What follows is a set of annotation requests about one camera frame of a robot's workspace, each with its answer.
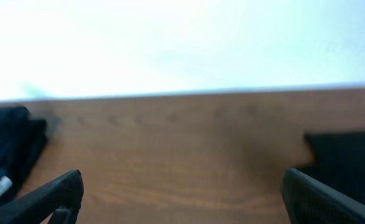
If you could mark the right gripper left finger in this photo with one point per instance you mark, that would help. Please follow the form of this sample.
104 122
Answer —
59 200

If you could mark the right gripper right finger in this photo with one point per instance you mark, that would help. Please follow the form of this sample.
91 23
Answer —
310 201

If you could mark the black garment pile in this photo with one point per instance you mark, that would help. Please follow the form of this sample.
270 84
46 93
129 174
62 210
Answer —
339 162

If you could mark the folded black shorts white trim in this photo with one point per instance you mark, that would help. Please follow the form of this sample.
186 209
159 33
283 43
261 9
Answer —
25 151

